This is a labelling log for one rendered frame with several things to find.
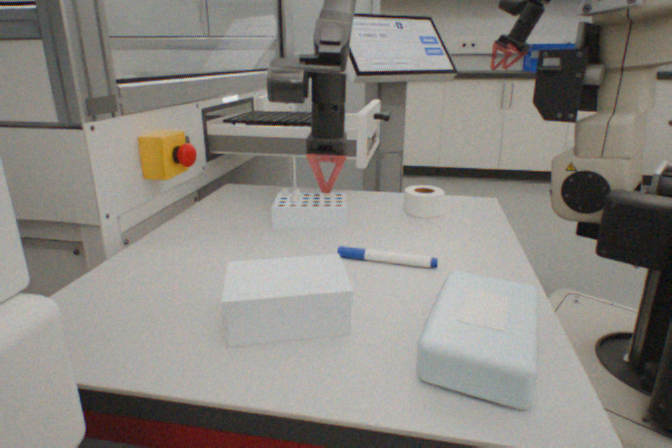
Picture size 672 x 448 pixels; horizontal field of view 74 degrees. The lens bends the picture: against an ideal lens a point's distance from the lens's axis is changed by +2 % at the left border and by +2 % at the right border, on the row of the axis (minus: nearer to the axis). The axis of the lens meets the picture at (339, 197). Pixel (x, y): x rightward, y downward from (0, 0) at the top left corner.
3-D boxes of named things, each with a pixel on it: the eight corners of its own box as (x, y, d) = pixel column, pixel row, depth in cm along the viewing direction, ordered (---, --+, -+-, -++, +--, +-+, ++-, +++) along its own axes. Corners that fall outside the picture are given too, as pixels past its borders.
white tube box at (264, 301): (339, 292, 53) (339, 252, 52) (353, 335, 45) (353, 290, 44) (231, 301, 51) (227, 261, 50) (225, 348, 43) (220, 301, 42)
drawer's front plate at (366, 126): (379, 142, 115) (380, 99, 112) (365, 169, 88) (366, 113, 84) (372, 142, 115) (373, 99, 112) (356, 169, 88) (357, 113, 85)
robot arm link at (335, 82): (347, 66, 69) (346, 65, 74) (302, 64, 69) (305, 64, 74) (345, 111, 71) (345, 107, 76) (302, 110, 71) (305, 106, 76)
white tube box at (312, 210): (346, 212, 81) (346, 192, 80) (347, 229, 73) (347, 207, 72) (278, 212, 81) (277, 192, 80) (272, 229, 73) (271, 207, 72)
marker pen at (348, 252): (437, 265, 60) (438, 255, 60) (436, 271, 59) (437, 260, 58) (339, 254, 64) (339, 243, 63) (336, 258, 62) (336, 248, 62)
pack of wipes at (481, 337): (445, 300, 52) (448, 265, 50) (535, 319, 48) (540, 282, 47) (411, 383, 39) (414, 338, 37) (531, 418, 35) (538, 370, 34)
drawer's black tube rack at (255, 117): (338, 138, 111) (338, 112, 109) (323, 152, 94) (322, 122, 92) (254, 135, 115) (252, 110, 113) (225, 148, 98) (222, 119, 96)
